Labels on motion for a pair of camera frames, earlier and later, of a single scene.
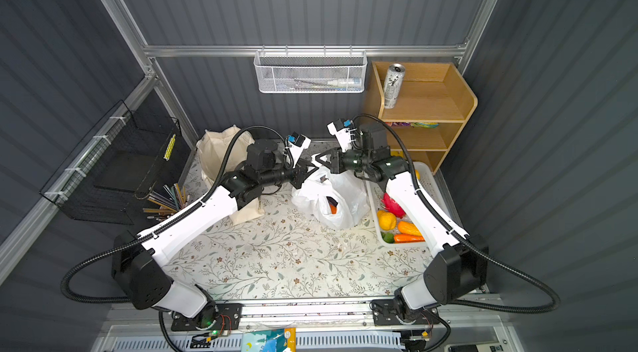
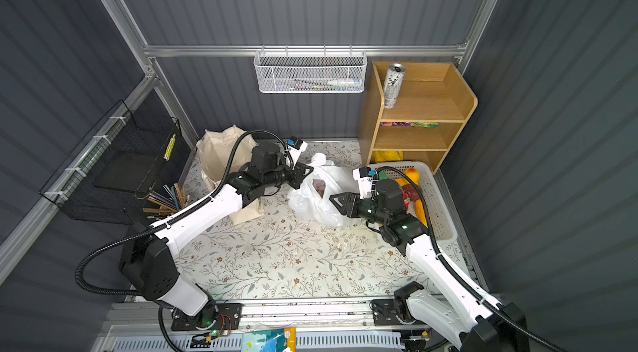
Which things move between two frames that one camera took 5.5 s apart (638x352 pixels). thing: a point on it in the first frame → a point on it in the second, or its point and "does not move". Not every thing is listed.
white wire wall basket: (310, 71) does not move
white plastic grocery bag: (339, 200) does not move
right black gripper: (333, 163) → (350, 198)
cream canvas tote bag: (213, 149) does not move
